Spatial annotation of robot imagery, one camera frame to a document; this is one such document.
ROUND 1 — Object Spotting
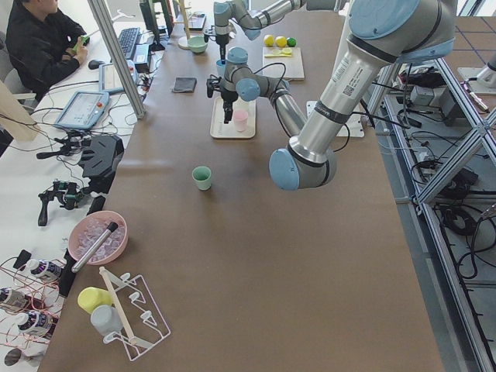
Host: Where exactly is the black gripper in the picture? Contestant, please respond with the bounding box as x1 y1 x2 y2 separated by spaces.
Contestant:
215 33 227 60
220 87 237 124

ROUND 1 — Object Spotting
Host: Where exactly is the pink cup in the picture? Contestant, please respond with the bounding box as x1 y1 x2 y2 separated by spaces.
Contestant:
232 109 249 133

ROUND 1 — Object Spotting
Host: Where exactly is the blue cup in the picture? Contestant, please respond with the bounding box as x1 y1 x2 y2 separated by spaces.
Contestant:
215 59 226 78

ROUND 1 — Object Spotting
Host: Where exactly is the green cup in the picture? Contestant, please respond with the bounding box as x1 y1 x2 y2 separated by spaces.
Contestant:
191 166 212 191

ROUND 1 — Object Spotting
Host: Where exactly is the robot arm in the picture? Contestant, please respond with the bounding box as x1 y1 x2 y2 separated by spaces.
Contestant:
213 0 306 62
214 1 457 191

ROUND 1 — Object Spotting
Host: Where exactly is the cream rabbit tray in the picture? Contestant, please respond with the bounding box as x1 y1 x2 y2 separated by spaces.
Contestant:
210 97 257 140

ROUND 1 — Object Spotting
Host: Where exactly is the green bowl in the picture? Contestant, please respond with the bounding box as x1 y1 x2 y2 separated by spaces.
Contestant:
187 36 208 54

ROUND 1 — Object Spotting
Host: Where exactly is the wooden cup stand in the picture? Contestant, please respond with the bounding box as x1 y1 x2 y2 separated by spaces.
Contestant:
173 0 191 50

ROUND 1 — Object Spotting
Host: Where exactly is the yellow plastic knife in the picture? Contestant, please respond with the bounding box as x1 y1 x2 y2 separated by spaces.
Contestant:
263 53 293 58

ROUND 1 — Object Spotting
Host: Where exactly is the whole lemon upper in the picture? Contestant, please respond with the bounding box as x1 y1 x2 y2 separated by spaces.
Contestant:
263 34 274 47

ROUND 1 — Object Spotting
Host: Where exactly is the whole lemon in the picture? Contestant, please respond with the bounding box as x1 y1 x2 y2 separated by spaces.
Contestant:
274 36 288 48
263 34 274 47

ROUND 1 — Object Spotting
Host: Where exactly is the grey folded cloth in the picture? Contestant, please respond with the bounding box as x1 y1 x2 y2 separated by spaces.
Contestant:
172 77 197 93

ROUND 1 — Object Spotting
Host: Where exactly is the whole lemon lower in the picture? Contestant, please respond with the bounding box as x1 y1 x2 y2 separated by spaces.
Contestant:
274 36 288 48

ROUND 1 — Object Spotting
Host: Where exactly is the wooden cutting board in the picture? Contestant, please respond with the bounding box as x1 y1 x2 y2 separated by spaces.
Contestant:
261 47 305 81

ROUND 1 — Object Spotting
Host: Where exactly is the green lime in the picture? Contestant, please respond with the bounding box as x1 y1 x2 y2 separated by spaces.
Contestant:
287 37 297 47

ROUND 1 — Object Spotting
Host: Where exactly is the black monitor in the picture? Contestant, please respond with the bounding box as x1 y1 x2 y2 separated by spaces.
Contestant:
139 0 174 51

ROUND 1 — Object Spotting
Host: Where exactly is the black keyboard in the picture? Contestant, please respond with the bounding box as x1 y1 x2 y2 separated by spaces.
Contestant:
118 27 141 60

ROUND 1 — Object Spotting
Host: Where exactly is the blue teach pendant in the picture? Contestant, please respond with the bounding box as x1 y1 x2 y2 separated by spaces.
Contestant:
53 91 109 130

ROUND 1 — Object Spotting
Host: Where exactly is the steel muddler black tip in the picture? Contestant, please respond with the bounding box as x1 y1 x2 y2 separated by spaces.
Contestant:
71 222 119 274

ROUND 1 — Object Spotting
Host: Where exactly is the seated person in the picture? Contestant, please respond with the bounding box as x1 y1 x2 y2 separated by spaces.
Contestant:
5 0 88 101

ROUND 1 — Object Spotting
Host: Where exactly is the pink bowl with ice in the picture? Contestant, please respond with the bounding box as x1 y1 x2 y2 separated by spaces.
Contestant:
68 211 129 265

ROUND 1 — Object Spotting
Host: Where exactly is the yellow cup on rack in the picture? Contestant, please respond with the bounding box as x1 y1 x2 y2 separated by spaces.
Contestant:
77 287 113 314

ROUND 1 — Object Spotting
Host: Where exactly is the grey cup on rack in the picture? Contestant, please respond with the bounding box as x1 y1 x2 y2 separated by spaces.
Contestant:
90 305 123 336

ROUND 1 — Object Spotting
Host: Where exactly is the aluminium frame post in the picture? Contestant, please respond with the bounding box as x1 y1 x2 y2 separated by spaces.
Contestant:
88 0 146 119

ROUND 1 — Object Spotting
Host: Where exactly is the white wire cup rack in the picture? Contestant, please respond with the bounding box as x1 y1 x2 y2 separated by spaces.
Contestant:
99 267 172 362

